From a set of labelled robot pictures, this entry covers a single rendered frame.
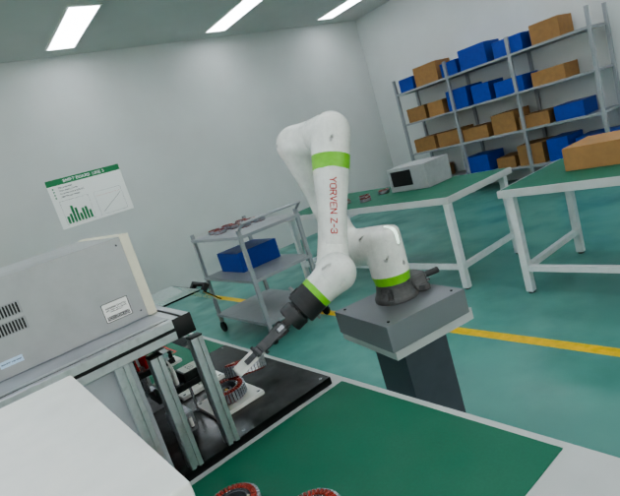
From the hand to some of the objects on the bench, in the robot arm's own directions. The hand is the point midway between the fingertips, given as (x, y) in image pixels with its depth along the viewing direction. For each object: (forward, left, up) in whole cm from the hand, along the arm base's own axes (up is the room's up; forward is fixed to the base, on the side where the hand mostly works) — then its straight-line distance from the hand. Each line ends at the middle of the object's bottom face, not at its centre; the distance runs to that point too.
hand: (245, 364), depth 132 cm
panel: (+34, -14, -12) cm, 39 cm away
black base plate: (+11, -21, -14) cm, 28 cm away
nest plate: (+6, -10, -12) cm, 16 cm away
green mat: (+14, +47, -15) cm, 51 cm away
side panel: (+39, +21, -15) cm, 46 cm away
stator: (+6, -10, -11) cm, 16 cm away
